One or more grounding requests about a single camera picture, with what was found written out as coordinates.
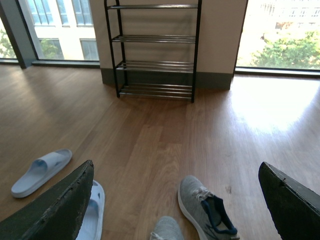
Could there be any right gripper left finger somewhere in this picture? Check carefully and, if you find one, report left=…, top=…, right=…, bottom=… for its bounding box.
left=0, top=160, right=94, bottom=240

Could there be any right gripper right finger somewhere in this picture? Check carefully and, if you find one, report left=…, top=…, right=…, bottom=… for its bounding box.
left=258, top=161, right=320, bottom=240

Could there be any light blue slide sandal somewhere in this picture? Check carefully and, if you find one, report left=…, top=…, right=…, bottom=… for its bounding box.
left=11, top=148, right=73, bottom=198
left=76, top=180, right=105, bottom=240

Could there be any grey knit sneaker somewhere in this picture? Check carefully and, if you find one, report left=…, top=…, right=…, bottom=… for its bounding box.
left=177, top=175, right=240, bottom=240
left=149, top=216, right=184, bottom=240

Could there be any black metal shoe rack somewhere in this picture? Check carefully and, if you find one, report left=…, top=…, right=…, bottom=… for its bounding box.
left=104, top=0, right=202, bottom=102

